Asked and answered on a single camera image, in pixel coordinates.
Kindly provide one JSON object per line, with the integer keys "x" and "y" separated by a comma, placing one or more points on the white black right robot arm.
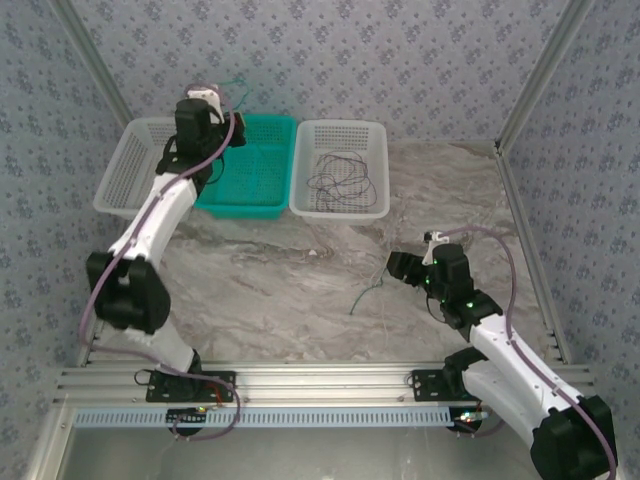
{"x": 495, "y": 350}

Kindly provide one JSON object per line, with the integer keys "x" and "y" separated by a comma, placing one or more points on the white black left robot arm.
{"x": 170, "y": 220}

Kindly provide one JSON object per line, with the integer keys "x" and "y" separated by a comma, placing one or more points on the teal perforated plastic basket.
{"x": 260, "y": 175}

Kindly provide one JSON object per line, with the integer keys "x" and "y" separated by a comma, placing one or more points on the white perforated plastic basket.
{"x": 340, "y": 216}
{"x": 125, "y": 170}

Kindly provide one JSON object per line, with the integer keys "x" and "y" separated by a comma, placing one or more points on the small black controller board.
{"x": 187, "y": 417}
{"x": 470, "y": 419}

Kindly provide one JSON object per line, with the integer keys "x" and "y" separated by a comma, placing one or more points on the steel sheet panel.
{"x": 300, "y": 455}

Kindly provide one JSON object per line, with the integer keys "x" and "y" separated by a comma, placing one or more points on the aluminium table edge rail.
{"x": 531, "y": 250}

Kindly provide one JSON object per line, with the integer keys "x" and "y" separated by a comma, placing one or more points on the aluminium frame post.
{"x": 90, "y": 60}
{"x": 540, "y": 70}

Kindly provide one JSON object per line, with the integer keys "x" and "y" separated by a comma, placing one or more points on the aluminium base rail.
{"x": 325, "y": 382}

